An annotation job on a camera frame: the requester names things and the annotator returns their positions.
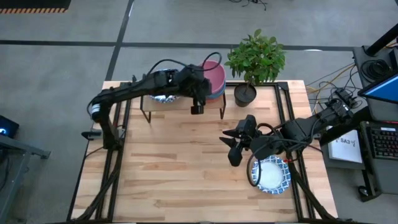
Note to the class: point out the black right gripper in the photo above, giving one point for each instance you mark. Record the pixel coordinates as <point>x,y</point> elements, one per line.
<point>247,129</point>

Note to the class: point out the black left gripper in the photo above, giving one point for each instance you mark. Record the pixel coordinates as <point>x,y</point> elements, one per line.
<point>192,84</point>

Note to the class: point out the blue plastic bowl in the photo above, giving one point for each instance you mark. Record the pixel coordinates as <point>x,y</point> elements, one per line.
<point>219,95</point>

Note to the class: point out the pink plastic bowl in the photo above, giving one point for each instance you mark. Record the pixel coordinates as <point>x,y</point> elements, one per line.
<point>216,76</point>

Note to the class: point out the blue patterned paper bowl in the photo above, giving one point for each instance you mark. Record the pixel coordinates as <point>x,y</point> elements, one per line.
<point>163,99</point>
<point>270,175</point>

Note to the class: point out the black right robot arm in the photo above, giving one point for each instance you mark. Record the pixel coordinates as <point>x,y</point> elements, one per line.
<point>298,129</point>

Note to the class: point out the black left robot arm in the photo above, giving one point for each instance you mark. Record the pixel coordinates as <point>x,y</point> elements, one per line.
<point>130,88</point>

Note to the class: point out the potted green plant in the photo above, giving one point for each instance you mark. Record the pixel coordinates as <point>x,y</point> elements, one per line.
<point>258,59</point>

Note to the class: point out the black diagonal support bar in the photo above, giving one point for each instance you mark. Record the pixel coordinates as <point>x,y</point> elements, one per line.
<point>345,128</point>

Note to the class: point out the white printed paper sheet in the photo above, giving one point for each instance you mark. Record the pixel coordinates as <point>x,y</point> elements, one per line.
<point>345,149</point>

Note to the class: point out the black power adapter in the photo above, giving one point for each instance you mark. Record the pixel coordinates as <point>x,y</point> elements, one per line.
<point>343,93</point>

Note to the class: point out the grey workstation desk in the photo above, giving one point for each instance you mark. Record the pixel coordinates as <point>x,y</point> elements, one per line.
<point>377,174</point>

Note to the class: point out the black keyboard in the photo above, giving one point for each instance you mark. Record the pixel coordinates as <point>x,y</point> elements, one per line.
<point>385,143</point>

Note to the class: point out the laptop with blue screen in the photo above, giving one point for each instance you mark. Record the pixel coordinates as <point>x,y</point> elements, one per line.
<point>384,90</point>

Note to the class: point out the black round pole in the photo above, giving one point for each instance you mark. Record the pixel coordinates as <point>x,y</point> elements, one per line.
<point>384,39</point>

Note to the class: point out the black mat with hazard stripes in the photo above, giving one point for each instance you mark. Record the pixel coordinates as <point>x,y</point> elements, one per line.
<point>31,3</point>

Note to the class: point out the grey metal stand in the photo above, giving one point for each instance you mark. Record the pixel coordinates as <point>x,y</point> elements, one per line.
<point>18,147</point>

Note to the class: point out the black device with blue light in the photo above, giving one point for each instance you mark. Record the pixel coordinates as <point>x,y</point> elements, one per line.
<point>9,124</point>

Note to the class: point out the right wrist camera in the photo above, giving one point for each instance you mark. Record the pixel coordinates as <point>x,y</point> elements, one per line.
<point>235,155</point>

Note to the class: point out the small black bracket device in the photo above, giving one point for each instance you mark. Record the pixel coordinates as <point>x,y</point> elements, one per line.
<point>91,134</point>

